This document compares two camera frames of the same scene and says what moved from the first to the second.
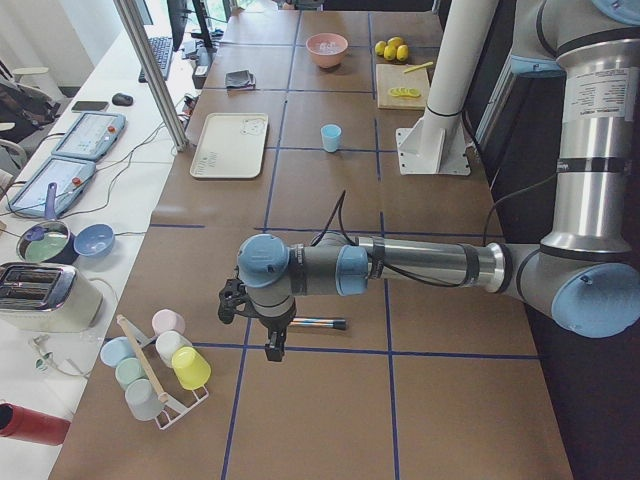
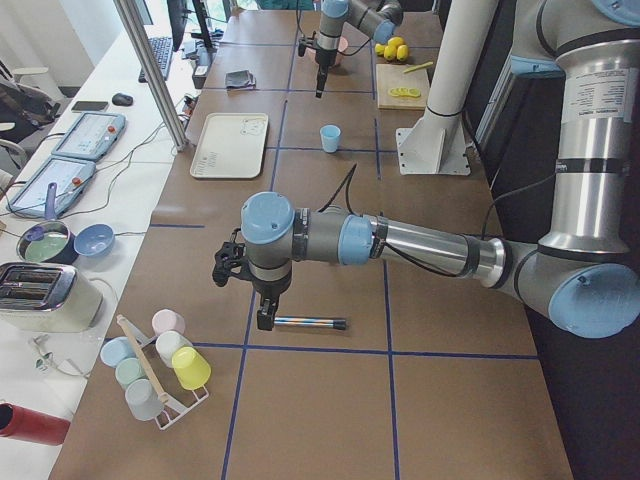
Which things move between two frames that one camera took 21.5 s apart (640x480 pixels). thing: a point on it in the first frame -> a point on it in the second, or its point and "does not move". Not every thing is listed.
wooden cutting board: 399,90 does not move
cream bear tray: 232,145 does not move
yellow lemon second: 379,47 does not move
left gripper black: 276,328 -> 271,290
